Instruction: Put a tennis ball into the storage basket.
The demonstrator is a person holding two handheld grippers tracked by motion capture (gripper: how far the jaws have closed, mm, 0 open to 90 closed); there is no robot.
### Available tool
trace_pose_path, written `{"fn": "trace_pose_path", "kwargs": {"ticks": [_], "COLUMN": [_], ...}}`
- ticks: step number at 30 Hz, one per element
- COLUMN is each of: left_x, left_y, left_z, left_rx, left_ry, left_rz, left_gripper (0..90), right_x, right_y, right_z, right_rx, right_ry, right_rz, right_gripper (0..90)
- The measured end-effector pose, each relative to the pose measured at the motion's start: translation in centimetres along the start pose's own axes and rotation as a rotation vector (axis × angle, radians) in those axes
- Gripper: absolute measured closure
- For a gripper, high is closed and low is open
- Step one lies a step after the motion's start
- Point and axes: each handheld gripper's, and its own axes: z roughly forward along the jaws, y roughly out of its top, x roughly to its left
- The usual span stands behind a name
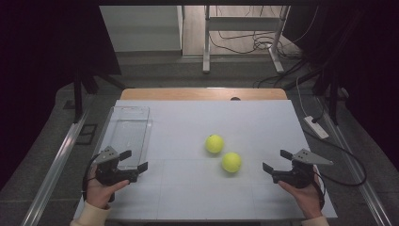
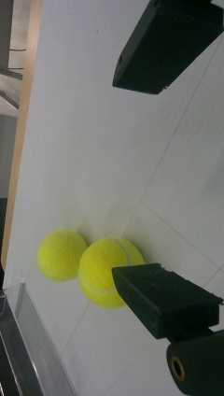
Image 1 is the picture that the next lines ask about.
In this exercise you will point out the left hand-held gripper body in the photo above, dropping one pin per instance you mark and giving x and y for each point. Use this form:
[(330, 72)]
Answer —
[(109, 175)]

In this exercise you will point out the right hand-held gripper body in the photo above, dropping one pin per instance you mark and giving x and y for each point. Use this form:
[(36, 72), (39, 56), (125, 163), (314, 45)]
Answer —
[(298, 177)]

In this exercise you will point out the clear plastic container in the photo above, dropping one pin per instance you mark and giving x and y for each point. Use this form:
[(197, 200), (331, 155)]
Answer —
[(130, 132)]

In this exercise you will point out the yellow tennis ball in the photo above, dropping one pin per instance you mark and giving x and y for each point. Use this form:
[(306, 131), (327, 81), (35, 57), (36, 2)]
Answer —
[(214, 143), (231, 162)]

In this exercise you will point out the person's left hand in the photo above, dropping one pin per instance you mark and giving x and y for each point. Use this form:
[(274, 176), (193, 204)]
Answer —
[(98, 194)]

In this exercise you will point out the person's right hand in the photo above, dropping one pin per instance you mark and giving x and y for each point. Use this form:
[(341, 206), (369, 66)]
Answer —
[(309, 199)]

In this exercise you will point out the white power strip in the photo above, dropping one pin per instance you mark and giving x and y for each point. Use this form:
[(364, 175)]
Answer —
[(316, 128)]

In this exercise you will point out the black floor plate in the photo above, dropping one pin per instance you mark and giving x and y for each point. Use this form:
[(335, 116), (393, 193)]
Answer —
[(86, 134)]

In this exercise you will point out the white table mat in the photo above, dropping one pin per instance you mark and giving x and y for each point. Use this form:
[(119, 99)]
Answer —
[(194, 125)]

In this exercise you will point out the black metal stand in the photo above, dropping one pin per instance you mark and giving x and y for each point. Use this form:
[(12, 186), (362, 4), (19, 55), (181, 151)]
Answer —
[(333, 103), (77, 100)]

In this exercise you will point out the dark table grommet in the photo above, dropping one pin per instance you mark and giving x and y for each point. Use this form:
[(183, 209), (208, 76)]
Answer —
[(235, 99)]

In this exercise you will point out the black curtain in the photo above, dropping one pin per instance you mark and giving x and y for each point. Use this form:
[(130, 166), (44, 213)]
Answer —
[(376, 78), (31, 78)]

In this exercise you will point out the white cabinet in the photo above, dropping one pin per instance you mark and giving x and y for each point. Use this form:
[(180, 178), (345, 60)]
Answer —
[(141, 28)]

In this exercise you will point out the aluminium floor rail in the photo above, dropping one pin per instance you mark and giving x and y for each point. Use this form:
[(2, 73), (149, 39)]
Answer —
[(53, 175), (373, 204)]

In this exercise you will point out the white desk frame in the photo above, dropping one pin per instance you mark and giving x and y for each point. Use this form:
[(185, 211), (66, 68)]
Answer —
[(241, 23)]

